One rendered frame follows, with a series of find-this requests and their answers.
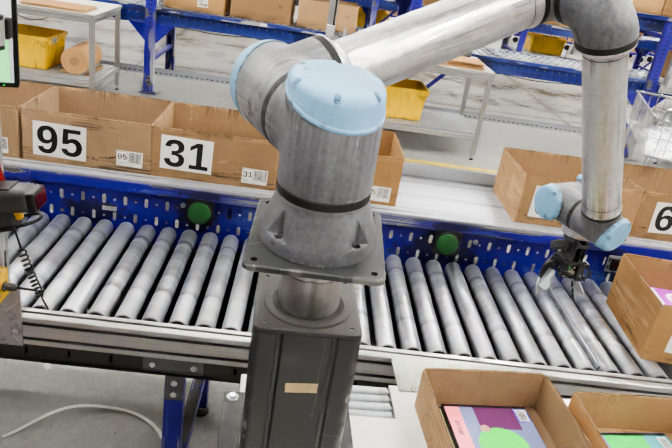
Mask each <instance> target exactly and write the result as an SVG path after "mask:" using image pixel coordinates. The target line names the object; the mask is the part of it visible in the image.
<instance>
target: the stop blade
mask: <svg viewBox="0 0 672 448"><path fill-rule="evenodd" d="M547 292H548V293H549V295H550V297H551V298H552V300H553V301H554V303H555V305H556V306H557V308H558V309H559V311H560V313H561V314H562V316H563V318H564V319H565V321H566V322H567V324H568V326H569V327H570V329H571V331H572V332H573V334H574V335H575V337H576V339H577V340H578V342H579V344H580V345H581V347H582V348H583V350H584V352H585V353H586V355H587V356H588V358H589V360H590V361H591V363H592V365H593V366H594V368H595V370H596V371H599V368H600V365H599V363H598V362H597V360H596V359H595V357H594V356H593V354H592V352H591V351H590V349H589V348H588V346H587V345H586V343H585V341H584V340H583V338H582V337H581V335H580V333H579V332H578V330H577V329H576V327H575V326H574V324H573V322H572V321H571V319H570V318H569V316H568V314H567V313H566V311H565V310H564V308H563V307H562V305H561V303H560V302H559V300H558V299H557V297H556V296H555V294H554V292H553V291H552V289H551V288H550V287H549V288H548V289H547Z"/></svg>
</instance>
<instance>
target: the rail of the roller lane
mask: <svg viewBox="0 0 672 448"><path fill-rule="evenodd" d="M22 325H23V344H30V345H40V346H49V347H58V348H67V349H77V350H86V351H95V352H104V353H114V354H123V355H132V356H141V357H151V358H160V359H169V360H178V361H188V362H197V363H206V364H215V365H225V366H234V367H243V368H247V367H248V358H249V350H250V341H251V333H250V332H241V331H232V330H224V329H215V328H206V327H197V326H188V325H179V324H170V323H161V322H152V321H143V320H134V319H125V318H117V317H108V316H99V315H90V314H81V313H72V312H63V311H54V310H45V309H36V308H27V307H22ZM392 357H396V358H408V359H420V360H432V361H444V362H457V363H469V364H481V365H493V366H505V367H510V368H511V369H512V371H517V372H534V373H543V374H544V376H545V375H547V376H548V378H549V379H550V381H551V382H552V384H553V385H554V387H555V388H556V390H557V391H558V393H559V394H560V396H561V397H562V399H571V397H572V395H573V393H574V392H576V391H585V392H602V393H618V394H633V395H647V396H660V397H672V380H670V379H661V378H652V377H643V376H634V375H625V374H616V373H607V372H598V371H589V370H580V369H572V368H563V367H554V366H545V365H536V364H527V363H518V362H509V361H500V360H491V359H482V358H473V357H464V356H456V355H447V354H438V353H429V352H420V351H411V350H402V349H393V348H384V347H375V346H366V345H360V350H359V355H358V360H357V365H356V370H355V375H354V380H363V381H373V382H382V383H391V384H397V382H396V378H395V373H394V369H393V365H392V360H391V358H392Z"/></svg>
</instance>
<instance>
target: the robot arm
mask: <svg viewBox="0 0 672 448"><path fill-rule="evenodd" d="M549 21H554V22H557V23H560V24H563V25H566V26H568V27H569V28H570V30H571V32H572V33H573V37H574V48H575V50H576V51H577V52H579V53H580V54H582V174H579V175H578V177H576V182H567V183H557V184H555V183H550V184H548V185H544V186H542V187H540V188H539V189H538V191H537V192H536V195H535V199H534V205H535V209H536V212H537V213H538V215H539V216H540V217H541V218H543V219H545V220H554V219H555V220H557V221H558V222H560V223H561V224H562V228H561V230H562V232H563V233H564V234H563V238H564V239H556V240H554V241H551V246H550V249H553V250H554V251H556V252H554V253H553V254H554V255H551V256H550V258H549V259H547V260H546V261H545V262H544V263H543V265H542V267H541V270H540V272H539V276H538V279H537V282H536V287H535V294H536V295H537V294H538V293H539V292H540V291H541V289H542V288H543V289H544V290H547V289H548V288H549V287H550V283H551V279H552V277H553V276H554V275H555V270H553V269H554V266H555V267H556V270H557V271H558V274H557V275H558V277H559V278H560V279H561V278H562V277H566V278H570V279H571V287H572V290H571V293H572V296H573V299H574V300H575V299H576V298H577V296H578V294H579V293H581V294H584V292H583V288H582V286H581V279H582V280H583V282H585V279H586V276H587V274H588V271H589V268H590V265H589V263H588V262H587V261H586V260H585V258H584V255H585V252H586V250H589V249H590V246H591V245H590V242H591V243H593V244H594V245H595V246H596V247H599V248H600V249H602V250H604V251H611V250H614V249H615V248H617V247H618V246H620V245H621V244H622V243H623V242H624V241H625V239H626V238H627V236H628V235H629V233H630V230H631V223H630V222H629V221H628V219H626V218H623V217H622V204H621V203H622V184H623V165H624V146H625V127H626V107H627V88H628V69H629V52H630V51H631V50H633V49H634V48H635V47H636V46H637V45H638V42H639V21H638V17H637V14H636V10H635V8H634V6H633V3H632V1H631V0H441V1H438V2H436V3H433V4H430V5H427V6H425V7H422V8H419V9H417V10H414V11H411V12H409V13H406V14H403V15H401V16H398V17H395V18H393V19H390V20H387V21H385V22H382V23H379V24H377V25H374V26H371V27H369V28H366V29H363V30H361V31H358V32H355V33H353V34H350V35H347V36H345V37H342V38H339V39H337V40H334V41H333V40H331V39H329V38H327V37H326V36H324V35H322V34H317V35H314V36H311V37H308V38H306V39H303V40H300V41H297V42H295V43H292V44H289V45H288V44H287V43H285V42H283V41H279V40H270V39H269V40H261V41H258V42H257V43H254V44H252V45H250V46H249V47H247V48H246V49H245V50H244V51H243V52H242V53H241V54H240V55H239V57H238V58H237V60H236V61H235V63H234V65H233V68H232V71H231V76H230V93H231V97H232V100H233V102H234V104H235V106H236V107H237V108H238V110H239V112H240V114H241V115H242V117H243V118H244V119H245V120H246V121H248V122H249V123H250V124H251V125H252V126H253V127H254V128H255V129H256V130H257V131H258V132H259V133H261V134H262V135H263V136H264V137H265V138H266V139H267V140H268V141H269V142H270V143H271V144H272V145H273V146H274V147H275V148H276V149H277V150H278V151H279V164H278V174H277V185H276V190H275V192H274V193H273V195H272V197H271V199H270V201H269V203H268V205H267V207H266V208H265V210H264V212H263V214H262V217H261V222H260V237H261V240H262V242H263V243H264V245H265V246H266V247H267V248H268V249H269V250H270V251H271V252H273V253H274V254H276V255H277V256H279V257H281V258H283V259H285V260H287V261H290V262H292V263H296V264H299V265H303V266H308V267H314V268H341V267H347V266H351V265H354V264H357V263H359V262H361V261H363V260H364V259H366V258H367V257H368V256H369V255H370V254H371V253H372V251H373V249H374V246H375V241H376V226H375V222H374V217H373V213H372V208H371V204H370V198H371V192H372V187H373V181H374V175H375V169H376V164H377V158H378V152H379V147H380V141H381V135H382V129H383V124H384V121H385V118H386V96H387V93H386V88H385V87H387V86H389V85H392V84H394V83H397V82H399V81H402V80H404V79H406V78H409V77H411V76H414V75H416V74H419V73H421V72H423V71H426V70H428V69H431V68H433V67H436V66H438V65H440V64H443V63H445V62H448V61H450V60H453V59H455V58H457V57H460V56H462V55H465V54H467V53H470V52H472V51H474V50H477V49H479V48H482V47H484V46H486V45H489V44H491V43H494V42H496V41H499V40H501V39H503V38H506V37H508V36H511V35H513V34H516V33H518V32H520V31H523V30H525V29H530V28H534V27H536V26H539V25H541V24H544V23H546V22H549ZM585 268H586V269H587V271H586V274H585V277H584V275H583V274H584V271H585Z"/></svg>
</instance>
